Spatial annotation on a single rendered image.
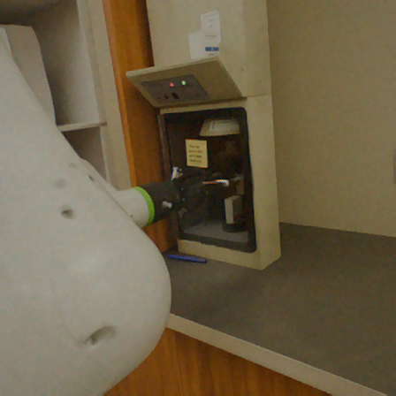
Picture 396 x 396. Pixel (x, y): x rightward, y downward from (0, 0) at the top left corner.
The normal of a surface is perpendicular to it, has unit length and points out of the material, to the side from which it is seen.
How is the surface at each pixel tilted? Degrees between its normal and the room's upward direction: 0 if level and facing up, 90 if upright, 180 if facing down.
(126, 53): 90
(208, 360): 90
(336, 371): 0
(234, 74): 90
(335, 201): 90
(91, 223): 34
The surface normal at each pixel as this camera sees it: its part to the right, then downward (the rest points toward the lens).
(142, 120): 0.76, 0.08
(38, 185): 0.13, -0.64
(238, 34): -0.65, 0.26
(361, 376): -0.11, -0.96
